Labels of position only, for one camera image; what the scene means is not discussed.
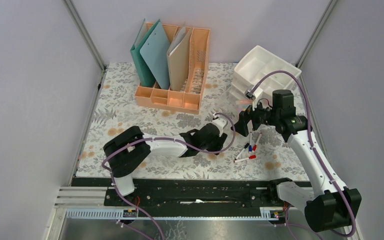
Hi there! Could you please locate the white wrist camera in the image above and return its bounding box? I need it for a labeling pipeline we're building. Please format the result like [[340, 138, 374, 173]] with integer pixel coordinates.
[[211, 114, 228, 134], [244, 85, 264, 103]]

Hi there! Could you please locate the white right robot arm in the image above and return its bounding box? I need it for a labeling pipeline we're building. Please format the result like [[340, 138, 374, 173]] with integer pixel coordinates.
[[234, 89, 362, 237]]

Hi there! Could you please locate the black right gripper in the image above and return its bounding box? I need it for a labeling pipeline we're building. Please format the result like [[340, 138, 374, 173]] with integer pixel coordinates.
[[230, 95, 280, 137]]

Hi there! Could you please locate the red cap marker lowest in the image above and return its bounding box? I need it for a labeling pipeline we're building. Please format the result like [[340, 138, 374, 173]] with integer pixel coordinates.
[[233, 155, 256, 163]]

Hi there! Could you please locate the red cap marker upper right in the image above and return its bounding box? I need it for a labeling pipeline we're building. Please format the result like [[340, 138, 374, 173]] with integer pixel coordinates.
[[252, 132, 262, 153]]

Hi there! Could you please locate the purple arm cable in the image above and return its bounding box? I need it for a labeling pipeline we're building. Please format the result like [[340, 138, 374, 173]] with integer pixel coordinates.
[[249, 70, 357, 240], [101, 112, 237, 240]]

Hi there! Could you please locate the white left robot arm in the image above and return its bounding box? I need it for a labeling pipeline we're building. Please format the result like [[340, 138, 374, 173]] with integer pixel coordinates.
[[103, 118, 228, 206]]

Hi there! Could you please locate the white plastic drawer unit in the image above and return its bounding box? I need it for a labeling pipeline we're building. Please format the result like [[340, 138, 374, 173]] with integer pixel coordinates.
[[226, 45, 302, 112]]

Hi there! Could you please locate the orange plastic file organizer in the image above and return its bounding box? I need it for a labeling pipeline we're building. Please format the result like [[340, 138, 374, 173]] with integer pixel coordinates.
[[134, 22, 211, 114]]

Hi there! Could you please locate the black cap marker right group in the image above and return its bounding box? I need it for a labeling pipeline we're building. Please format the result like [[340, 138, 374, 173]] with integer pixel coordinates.
[[234, 143, 250, 161]]

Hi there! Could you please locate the light blue folder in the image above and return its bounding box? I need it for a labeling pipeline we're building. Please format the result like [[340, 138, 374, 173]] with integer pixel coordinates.
[[139, 20, 170, 90]]

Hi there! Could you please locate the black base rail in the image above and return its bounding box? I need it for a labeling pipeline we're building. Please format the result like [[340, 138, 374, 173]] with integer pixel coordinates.
[[71, 177, 312, 219]]

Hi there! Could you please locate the floral table cloth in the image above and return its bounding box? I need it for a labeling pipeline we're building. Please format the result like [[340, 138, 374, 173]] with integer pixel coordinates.
[[75, 63, 308, 181]]

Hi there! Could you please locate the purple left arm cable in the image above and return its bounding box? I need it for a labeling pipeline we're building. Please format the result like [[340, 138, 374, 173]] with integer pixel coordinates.
[[101, 112, 237, 240]]

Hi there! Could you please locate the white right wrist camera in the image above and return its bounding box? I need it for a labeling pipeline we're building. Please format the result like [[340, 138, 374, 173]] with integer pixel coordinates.
[[244, 85, 264, 103]]

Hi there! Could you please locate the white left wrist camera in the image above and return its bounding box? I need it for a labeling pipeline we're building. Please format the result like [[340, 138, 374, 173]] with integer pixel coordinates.
[[211, 114, 228, 134]]

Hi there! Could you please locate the green folder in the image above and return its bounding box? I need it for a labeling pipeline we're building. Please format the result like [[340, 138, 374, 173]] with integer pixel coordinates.
[[130, 18, 161, 88]]

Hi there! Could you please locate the blue cap marker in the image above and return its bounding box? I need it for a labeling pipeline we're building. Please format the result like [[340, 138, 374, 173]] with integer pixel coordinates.
[[248, 132, 253, 153]]

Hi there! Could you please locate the tan kraft folder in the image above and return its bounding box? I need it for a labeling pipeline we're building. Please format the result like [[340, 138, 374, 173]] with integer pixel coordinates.
[[167, 24, 193, 92]]

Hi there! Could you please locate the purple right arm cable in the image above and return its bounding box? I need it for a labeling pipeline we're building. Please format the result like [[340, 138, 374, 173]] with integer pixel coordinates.
[[249, 70, 357, 240]]

